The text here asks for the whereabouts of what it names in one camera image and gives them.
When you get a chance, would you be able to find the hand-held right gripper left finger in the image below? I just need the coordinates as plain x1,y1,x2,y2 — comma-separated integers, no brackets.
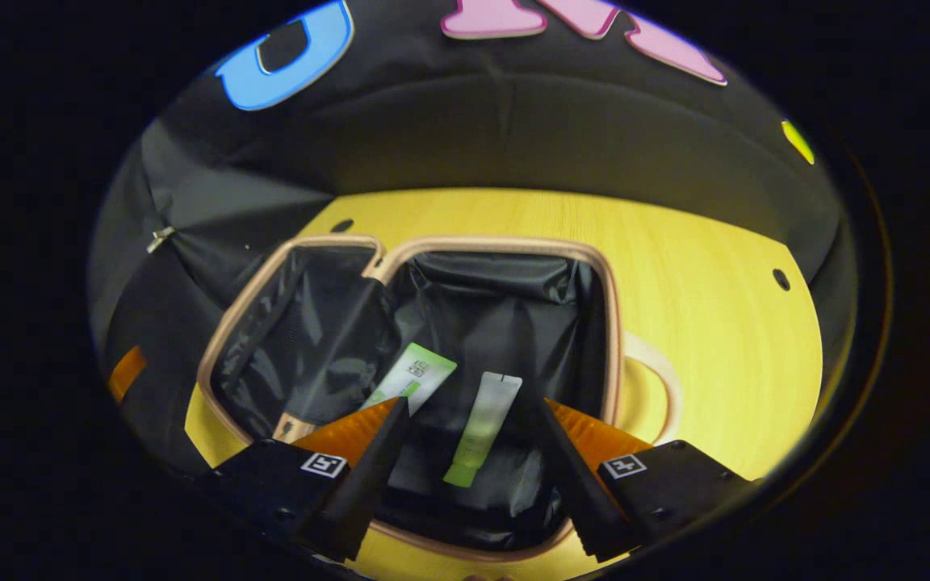
195,395,411,563

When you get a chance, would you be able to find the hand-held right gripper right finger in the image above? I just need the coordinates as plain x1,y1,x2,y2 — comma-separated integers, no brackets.
516,384,756,564

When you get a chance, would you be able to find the pink scalloped suitcase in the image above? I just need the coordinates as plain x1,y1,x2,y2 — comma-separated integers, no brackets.
197,234,684,563

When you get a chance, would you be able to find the white tube with green label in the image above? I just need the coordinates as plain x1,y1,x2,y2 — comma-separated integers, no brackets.
360,342,459,412

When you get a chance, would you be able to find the white green gradient tube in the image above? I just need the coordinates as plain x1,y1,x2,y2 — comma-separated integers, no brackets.
443,372,523,488

